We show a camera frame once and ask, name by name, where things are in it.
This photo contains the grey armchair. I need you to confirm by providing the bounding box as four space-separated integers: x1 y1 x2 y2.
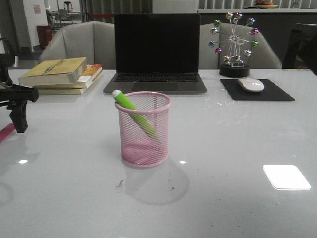
39 21 116 69
199 22 282 69

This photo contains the black mouse pad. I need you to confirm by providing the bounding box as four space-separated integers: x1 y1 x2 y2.
220 79 295 101

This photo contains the fruit bowl on counter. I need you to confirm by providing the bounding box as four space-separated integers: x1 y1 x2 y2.
255 0 278 9

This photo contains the red trash bin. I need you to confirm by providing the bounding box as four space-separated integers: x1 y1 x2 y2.
37 25 53 49

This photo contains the white computer mouse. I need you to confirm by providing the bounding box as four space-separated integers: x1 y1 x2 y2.
237 78 264 92

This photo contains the pink marker pen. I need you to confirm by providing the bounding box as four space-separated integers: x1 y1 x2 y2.
0 123 15 142

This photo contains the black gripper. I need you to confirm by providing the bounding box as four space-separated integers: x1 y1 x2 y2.
0 54 39 133

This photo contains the grey right armchair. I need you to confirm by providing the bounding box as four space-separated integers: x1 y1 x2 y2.
199 22 282 69

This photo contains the grey left armchair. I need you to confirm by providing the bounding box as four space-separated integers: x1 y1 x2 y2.
39 21 116 69

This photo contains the grey laptop computer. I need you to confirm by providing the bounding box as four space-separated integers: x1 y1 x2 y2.
104 13 207 95

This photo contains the green marker pen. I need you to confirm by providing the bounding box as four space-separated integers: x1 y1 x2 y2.
111 89 160 141

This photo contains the yellow top book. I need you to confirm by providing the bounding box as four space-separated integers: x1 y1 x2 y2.
18 57 87 86

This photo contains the pink mesh pen holder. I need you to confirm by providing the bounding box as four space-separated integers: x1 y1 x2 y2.
112 89 171 168

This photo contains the orange white middle book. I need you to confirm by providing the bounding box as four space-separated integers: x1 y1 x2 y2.
35 63 103 89

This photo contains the cream bottom book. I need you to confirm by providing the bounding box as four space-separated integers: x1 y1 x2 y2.
38 75 101 95

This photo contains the ferris wheel desk ornament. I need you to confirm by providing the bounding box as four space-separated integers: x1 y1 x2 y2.
208 12 260 78

